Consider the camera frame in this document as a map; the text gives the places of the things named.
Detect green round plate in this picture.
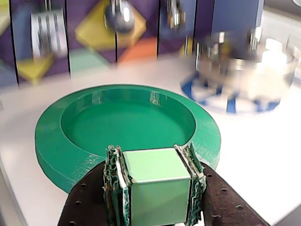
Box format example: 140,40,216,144
34,83,222,226

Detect silver toy pot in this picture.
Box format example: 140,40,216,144
195,56,297,102

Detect colourful geometric backsplash panel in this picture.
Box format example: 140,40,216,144
0,0,263,85

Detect silver hanging utensil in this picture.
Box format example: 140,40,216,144
166,0,186,30

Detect silver slotted spatula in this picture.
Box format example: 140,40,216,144
30,0,65,58

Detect blue toy kitchen unit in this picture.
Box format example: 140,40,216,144
0,0,301,226

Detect silver ladle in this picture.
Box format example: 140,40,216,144
104,0,136,32

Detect blue white trivet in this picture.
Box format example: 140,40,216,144
180,70,283,115

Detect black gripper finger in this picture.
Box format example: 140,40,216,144
174,142,271,226
57,144,131,226

